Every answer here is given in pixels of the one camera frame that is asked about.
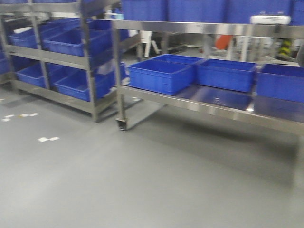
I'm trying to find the blue bin shelf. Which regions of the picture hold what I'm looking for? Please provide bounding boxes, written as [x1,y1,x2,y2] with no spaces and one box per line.
[151,54,205,65]
[196,59,257,93]
[256,64,304,103]

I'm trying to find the blue bin rack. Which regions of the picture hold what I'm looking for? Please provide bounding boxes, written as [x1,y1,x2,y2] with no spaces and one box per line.
[55,70,115,102]
[43,29,113,57]

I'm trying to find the blue bin left rack upper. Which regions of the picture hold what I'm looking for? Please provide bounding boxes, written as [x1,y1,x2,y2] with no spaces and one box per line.
[43,29,113,57]

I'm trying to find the blue bin front left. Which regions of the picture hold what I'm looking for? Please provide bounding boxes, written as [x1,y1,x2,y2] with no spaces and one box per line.
[128,60,194,95]

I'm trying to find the blue bin left rack lower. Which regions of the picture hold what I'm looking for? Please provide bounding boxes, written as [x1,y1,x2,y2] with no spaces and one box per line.
[55,70,115,102]

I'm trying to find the blue bin lower far left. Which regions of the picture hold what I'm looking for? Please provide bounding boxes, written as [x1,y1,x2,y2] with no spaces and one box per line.
[16,62,63,89]

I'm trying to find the left stainless steel rack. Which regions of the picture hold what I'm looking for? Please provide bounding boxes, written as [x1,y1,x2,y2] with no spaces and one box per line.
[0,0,140,121]

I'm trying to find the blue bin middle shelf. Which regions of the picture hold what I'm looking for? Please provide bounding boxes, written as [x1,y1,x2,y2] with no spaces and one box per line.
[196,59,257,93]

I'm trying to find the blue bin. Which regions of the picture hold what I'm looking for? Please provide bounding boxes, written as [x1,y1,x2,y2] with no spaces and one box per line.
[128,60,194,95]
[9,18,81,49]
[16,62,63,89]

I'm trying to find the stainless steel shelf rack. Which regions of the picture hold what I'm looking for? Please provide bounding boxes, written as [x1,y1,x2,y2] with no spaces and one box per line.
[112,20,304,136]

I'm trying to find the blue bin upper far left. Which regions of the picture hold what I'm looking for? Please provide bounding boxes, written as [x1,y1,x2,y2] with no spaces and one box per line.
[9,18,81,49]

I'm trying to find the blue bin right shelf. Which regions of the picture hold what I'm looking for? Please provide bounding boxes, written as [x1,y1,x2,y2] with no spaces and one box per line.
[256,64,304,103]

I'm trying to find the blue bin rear shelf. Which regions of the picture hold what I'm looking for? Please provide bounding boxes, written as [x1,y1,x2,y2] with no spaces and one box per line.
[151,54,205,65]

